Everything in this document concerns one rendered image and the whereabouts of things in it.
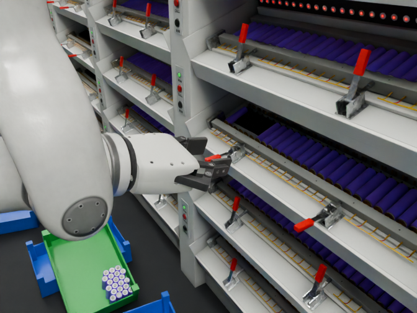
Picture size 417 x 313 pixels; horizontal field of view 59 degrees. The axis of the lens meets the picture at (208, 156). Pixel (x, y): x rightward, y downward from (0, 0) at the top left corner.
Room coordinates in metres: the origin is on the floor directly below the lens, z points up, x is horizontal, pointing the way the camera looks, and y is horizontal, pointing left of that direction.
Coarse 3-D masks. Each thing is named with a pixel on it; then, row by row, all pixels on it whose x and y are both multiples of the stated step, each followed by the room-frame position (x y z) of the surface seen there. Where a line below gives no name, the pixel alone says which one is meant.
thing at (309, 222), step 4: (324, 208) 0.50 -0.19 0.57; (324, 212) 0.50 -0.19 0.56; (328, 212) 0.50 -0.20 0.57; (316, 216) 0.49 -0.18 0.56; (320, 216) 0.49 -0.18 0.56; (324, 216) 0.49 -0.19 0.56; (304, 220) 0.48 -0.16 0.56; (308, 220) 0.48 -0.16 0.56; (312, 220) 0.48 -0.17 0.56; (316, 220) 0.48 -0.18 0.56; (296, 224) 0.47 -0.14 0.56; (300, 224) 0.47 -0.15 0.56; (304, 224) 0.47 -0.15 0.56; (308, 224) 0.47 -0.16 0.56; (312, 224) 0.47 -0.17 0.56; (296, 228) 0.46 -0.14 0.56; (300, 228) 0.46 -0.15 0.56; (304, 228) 0.46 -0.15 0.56
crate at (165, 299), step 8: (168, 296) 0.75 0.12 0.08; (152, 304) 0.75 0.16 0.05; (160, 304) 0.76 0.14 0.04; (168, 304) 0.75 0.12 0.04; (128, 312) 0.72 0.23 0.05; (136, 312) 0.72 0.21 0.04; (144, 312) 0.73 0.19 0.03; (152, 312) 0.74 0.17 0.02; (160, 312) 0.75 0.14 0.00; (168, 312) 0.75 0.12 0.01
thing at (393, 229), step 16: (224, 128) 0.81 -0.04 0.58; (256, 144) 0.72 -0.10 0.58; (272, 160) 0.66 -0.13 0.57; (288, 160) 0.64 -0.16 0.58; (304, 176) 0.59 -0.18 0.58; (304, 192) 0.57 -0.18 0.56; (320, 192) 0.56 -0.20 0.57; (336, 192) 0.53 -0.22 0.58; (352, 208) 0.50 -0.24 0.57; (368, 208) 0.49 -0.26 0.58; (384, 224) 0.45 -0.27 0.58; (400, 224) 0.44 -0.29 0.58; (400, 240) 0.43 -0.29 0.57; (416, 240) 0.41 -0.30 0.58
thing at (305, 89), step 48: (288, 0) 0.83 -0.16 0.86; (336, 0) 0.72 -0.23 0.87; (192, 48) 0.85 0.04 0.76; (240, 48) 0.73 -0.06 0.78; (288, 48) 0.72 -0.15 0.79; (336, 48) 0.66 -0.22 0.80; (384, 48) 0.61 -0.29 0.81; (240, 96) 0.71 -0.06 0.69; (288, 96) 0.59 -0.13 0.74; (336, 96) 0.55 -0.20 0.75; (384, 96) 0.52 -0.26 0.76; (384, 144) 0.43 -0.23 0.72
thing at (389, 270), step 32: (224, 96) 0.90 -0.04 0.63; (192, 128) 0.85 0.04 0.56; (288, 128) 0.78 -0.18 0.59; (256, 160) 0.70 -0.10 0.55; (256, 192) 0.65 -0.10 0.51; (288, 192) 0.59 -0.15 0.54; (320, 224) 0.50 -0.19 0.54; (352, 224) 0.48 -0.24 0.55; (352, 256) 0.44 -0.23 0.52; (384, 256) 0.42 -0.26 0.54; (384, 288) 0.40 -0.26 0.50; (416, 288) 0.36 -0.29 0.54
